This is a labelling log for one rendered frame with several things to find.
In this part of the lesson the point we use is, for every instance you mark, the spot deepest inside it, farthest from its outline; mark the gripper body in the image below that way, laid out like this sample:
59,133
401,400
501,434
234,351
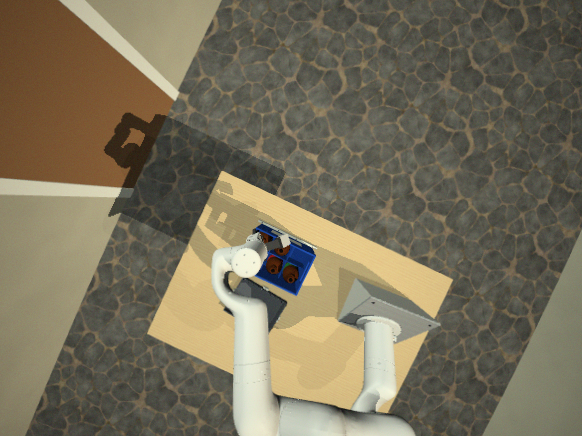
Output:
255,236

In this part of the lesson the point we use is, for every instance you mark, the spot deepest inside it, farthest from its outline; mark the dark blue crate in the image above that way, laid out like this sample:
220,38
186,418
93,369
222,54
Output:
299,255

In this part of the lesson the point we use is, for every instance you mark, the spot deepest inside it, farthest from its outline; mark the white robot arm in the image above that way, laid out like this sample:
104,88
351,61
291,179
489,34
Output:
255,408

